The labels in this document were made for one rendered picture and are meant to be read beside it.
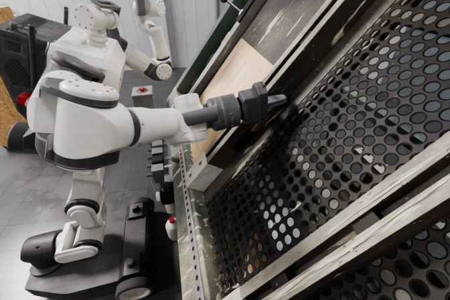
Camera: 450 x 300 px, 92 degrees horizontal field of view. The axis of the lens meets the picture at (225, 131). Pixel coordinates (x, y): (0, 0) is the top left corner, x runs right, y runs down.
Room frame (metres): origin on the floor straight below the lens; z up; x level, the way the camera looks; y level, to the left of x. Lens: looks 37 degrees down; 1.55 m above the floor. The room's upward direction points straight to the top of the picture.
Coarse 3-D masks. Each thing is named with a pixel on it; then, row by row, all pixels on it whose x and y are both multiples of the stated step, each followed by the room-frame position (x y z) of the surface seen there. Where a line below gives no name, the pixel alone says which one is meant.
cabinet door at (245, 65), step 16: (240, 48) 0.98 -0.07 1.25; (224, 64) 1.00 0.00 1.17; (240, 64) 0.89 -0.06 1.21; (256, 64) 0.79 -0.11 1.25; (272, 64) 0.73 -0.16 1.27; (224, 80) 0.90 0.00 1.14; (240, 80) 0.80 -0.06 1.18; (256, 80) 0.71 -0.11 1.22; (208, 96) 0.92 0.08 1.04; (192, 144) 0.74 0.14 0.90; (208, 144) 0.65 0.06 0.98
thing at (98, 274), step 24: (120, 216) 0.83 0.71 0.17; (144, 216) 0.82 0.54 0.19; (48, 240) 0.57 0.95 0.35; (120, 240) 0.66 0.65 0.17; (144, 240) 0.65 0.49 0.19; (48, 264) 0.50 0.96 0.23; (72, 264) 0.53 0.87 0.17; (96, 264) 0.53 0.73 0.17; (120, 264) 0.53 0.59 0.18; (144, 264) 0.52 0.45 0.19; (24, 288) 0.41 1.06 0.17; (48, 288) 0.41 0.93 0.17; (72, 288) 0.41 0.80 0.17; (96, 288) 0.42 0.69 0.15
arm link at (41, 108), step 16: (48, 80) 0.30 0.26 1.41; (64, 80) 0.29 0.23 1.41; (80, 80) 0.32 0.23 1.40; (32, 96) 0.29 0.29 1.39; (48, 96) 0.29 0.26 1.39; (64, 96) 0.26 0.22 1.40; (80, 96) 0.26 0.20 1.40; (96, 96) 0.27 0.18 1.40; (112, 96) 0.29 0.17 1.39; (32, 112) 0.27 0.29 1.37; (48, 112) 0.28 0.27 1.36; (32, 128) 0.26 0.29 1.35; (48, 128) 0.27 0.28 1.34; (48, 144) 0.26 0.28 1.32; (48, 160) 0.23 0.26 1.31
